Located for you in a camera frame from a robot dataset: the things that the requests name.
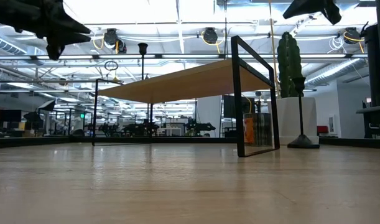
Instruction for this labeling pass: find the orange candle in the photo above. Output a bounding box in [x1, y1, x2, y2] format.
[243, 112, 274, 147]

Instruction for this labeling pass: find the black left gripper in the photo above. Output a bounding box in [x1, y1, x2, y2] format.
[0, 0, 91, 61]

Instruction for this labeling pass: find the black softbox light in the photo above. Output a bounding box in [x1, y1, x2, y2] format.
[23, 111, 44, 130]
[37, 99, 57, 113]

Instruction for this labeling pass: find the black ceiling cord reel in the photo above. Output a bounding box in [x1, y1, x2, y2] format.
[343, 27, 364, 46]
[103, 27, 127, 54]
[203, 27, 220, 44]

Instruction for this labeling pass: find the wooden shelf riser, black frame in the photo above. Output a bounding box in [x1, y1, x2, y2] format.
[91, 35, 280, 158]

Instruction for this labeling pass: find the black aluminium table frame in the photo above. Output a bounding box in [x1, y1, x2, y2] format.
[0, 136, 380, 150]

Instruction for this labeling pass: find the black background monitor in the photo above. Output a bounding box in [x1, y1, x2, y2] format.
[0, 109, 22, 123]

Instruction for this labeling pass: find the white plant pot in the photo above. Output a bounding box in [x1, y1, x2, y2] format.
[267, 96, 320, 146]

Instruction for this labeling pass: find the yellow hanging cord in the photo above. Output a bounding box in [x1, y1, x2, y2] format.
[268, 0, 281, 98]

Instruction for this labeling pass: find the black candle stick holder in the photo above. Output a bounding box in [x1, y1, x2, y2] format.
[137, 42, 149, 81]
[287, 77, 320, 149]

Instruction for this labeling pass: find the dark background screen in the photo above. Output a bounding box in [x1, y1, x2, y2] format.
[223, 95, 256, 119]

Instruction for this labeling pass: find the grey side desk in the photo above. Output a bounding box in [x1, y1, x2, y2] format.
[356, 105, 380, 140]

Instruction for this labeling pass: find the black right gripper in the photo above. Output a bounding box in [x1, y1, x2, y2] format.
[282, 0, 343, 26]

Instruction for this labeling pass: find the green cactus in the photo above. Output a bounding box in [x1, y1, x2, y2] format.
[276, 30, 305, 99]

